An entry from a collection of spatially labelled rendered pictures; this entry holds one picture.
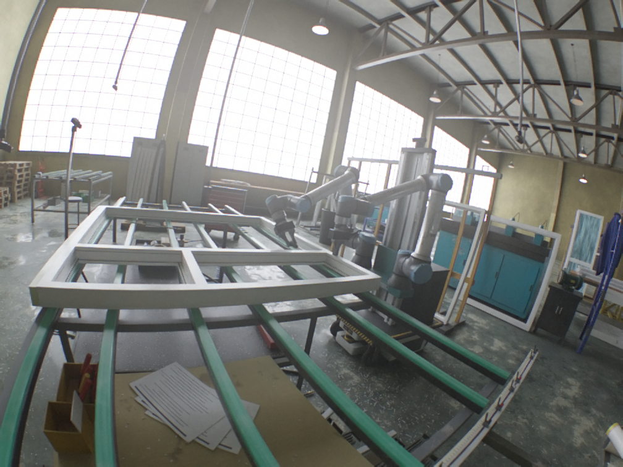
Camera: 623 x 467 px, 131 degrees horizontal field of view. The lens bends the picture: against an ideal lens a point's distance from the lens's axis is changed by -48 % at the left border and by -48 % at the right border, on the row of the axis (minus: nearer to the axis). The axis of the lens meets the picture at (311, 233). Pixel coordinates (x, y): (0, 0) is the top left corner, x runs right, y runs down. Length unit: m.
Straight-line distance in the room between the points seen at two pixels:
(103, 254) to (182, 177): 7.35
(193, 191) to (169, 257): 7.37
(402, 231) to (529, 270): 2.83
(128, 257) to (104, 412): 0.84
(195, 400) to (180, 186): 7.93
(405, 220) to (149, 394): 2.05
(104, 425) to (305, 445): 0.53
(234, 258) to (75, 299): 0.81
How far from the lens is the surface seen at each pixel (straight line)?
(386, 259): 2.28
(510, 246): 4.68
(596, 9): 10.51
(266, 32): 10.73
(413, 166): 2.31
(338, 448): 0.87
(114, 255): 1.32
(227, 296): 0.97
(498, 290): 4.80
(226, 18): 10.48
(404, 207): 2.29
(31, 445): 1.78
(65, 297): 0.97
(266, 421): 0.89
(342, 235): 1.59
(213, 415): 0.89
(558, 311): 4.41
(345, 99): 11.25
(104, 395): 0.66
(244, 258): 1.41
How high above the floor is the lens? 1.33
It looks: 11 degrees down
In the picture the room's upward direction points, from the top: 11 degrees clockwise
